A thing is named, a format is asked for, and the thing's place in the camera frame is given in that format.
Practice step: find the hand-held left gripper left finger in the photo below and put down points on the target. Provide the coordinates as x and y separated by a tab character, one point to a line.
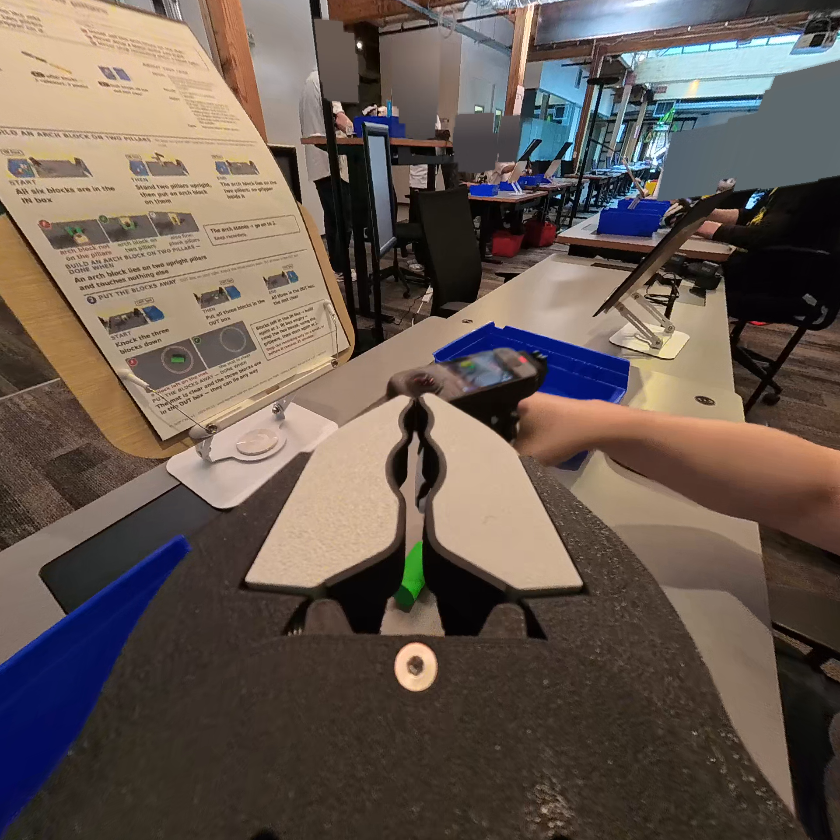
335	512

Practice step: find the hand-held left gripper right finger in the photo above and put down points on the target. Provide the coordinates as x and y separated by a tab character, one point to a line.
505	512

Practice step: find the blue plastic bin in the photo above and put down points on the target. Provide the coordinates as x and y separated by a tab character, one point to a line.
630	217
66	670
565	368
381	125

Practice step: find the green cylinder block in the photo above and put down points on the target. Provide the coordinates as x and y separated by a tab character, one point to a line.
412	578

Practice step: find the person's right forearm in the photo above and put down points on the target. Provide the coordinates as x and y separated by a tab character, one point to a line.
735	466

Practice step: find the person's right hand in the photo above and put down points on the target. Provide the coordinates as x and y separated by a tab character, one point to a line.
558	427

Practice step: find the black office chair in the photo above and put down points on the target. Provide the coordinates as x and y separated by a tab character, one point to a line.
446	250
807	630
781	315

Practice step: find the red plastic bins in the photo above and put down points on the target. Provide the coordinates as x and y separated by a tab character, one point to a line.
519	240

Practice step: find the wooden document stand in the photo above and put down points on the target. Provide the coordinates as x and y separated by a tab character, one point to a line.
656	282
197	446

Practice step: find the printed instruction sheet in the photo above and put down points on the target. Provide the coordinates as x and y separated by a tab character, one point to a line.
145	197

